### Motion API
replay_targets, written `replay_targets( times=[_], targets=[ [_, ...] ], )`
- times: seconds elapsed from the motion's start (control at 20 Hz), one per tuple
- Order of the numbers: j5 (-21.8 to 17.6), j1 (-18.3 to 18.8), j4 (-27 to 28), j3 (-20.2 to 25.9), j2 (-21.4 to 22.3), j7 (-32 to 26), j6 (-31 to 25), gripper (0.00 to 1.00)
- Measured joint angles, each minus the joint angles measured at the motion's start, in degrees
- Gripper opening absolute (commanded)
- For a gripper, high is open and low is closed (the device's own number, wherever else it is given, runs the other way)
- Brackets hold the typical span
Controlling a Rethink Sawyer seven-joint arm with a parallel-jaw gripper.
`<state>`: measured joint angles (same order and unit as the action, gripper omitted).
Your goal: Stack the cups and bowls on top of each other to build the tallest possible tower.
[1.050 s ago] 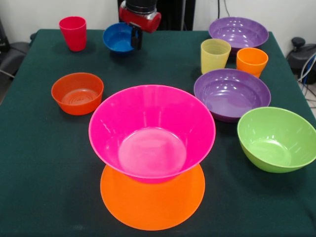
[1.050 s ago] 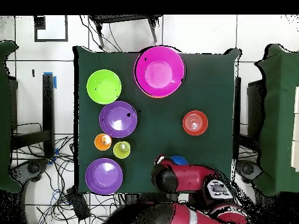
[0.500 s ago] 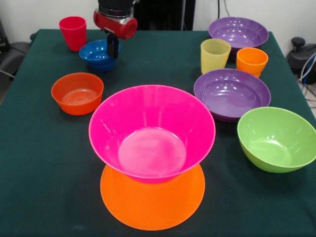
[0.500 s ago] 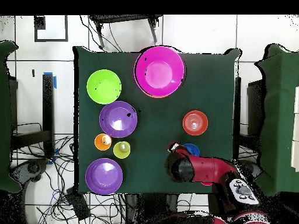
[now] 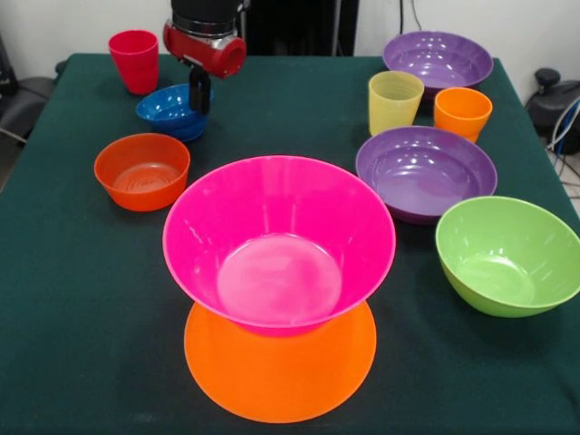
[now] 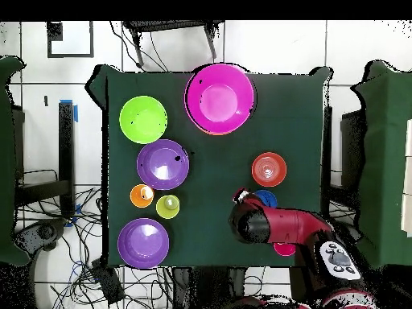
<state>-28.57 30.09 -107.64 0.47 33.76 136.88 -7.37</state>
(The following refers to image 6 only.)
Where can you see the black square frame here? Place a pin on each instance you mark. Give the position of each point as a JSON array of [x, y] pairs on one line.
[[54, 32]]

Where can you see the small black floor object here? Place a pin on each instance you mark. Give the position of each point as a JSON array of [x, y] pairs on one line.
[[46, 100]]

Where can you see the yellow plastic cup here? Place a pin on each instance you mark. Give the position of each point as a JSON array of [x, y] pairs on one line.
[[167, 209]]

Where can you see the large orange plastic bowl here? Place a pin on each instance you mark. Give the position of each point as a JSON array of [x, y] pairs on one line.
[[214, 133]]

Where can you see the dark green table cloth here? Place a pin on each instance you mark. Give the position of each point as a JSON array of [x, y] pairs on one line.
[[209, 209]]

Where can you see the red plastic cup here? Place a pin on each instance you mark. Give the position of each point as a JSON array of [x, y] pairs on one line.
[[285, 250]]

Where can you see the large pink plastic bowl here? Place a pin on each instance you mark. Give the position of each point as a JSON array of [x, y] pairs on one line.
[[219, 99]]

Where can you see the blue tape strip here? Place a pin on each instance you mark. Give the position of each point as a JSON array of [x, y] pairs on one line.
[[75, 112], [78, 209]]

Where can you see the purple plastic bowl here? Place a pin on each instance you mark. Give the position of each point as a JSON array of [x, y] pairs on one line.
[[143, 243], [162, 164]]

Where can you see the orange plastic cup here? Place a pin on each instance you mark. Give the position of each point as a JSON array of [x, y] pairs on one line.
[[139, 198]]

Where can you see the green plastic bowl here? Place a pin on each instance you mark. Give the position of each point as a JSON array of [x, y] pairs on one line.
[[143, 119]]

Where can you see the black office chair base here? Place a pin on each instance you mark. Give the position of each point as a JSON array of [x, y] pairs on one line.
[[45, 231]]

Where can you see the small red-orange plastic bowl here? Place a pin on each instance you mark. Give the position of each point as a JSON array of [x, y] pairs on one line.
[[268, 169]]

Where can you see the black power box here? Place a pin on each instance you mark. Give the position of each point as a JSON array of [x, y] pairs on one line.
[[107, 281]]

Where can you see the black metal floor stand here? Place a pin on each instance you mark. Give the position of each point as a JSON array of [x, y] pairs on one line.
[[352, 151], [66, 145]]

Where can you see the small blue plastic bowl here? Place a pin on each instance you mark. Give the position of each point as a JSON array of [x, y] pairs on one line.
[[267, 197]]

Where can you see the green cloth covered table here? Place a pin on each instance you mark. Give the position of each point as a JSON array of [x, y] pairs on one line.
[[386, 161], [6, 161]]

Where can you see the black metal stand legs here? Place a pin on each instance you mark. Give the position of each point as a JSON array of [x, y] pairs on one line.
[[167, 25]]

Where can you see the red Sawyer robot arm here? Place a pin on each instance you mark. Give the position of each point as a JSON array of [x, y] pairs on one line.
[[289, 225]]

